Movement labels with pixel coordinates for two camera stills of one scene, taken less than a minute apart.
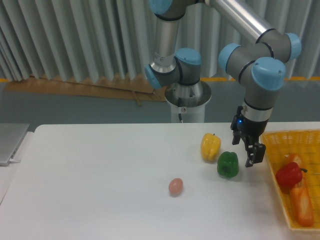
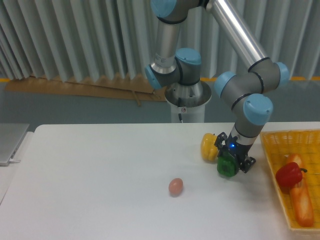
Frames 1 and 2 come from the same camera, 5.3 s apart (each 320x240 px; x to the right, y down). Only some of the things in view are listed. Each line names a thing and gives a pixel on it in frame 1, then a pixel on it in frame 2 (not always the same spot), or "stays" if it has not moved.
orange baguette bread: x=301 y=197 stays
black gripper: x=252 y=130 to x=226 y=143
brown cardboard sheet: x=126 y=88 stays
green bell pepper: x=228 y=164 stays
